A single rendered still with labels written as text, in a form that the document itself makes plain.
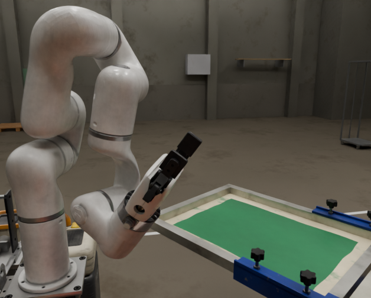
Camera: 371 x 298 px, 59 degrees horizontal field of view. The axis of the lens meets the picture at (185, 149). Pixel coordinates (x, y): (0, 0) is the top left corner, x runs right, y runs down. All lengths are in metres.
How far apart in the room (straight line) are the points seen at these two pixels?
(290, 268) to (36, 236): 0.80
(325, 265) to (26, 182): 0.97
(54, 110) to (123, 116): 0.14
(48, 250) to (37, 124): 0.27
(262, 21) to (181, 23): 2.59
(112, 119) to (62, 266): 0.37
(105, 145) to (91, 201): 0.12
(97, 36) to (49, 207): 0.36
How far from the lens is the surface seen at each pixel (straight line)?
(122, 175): 0.74
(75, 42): 0.62
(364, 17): 11.86
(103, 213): 0.68
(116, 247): 0.67
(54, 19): 0.63
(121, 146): 0.64
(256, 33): 11.18
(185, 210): 1.54
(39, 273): 0.81
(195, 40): 10.53
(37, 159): 0.70
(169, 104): 10.39
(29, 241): 0.78
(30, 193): 0.73
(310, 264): 1.25
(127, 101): 0.62
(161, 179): 0.52
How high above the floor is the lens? 1.60
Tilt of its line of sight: 14 degrees down
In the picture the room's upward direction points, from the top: straight up
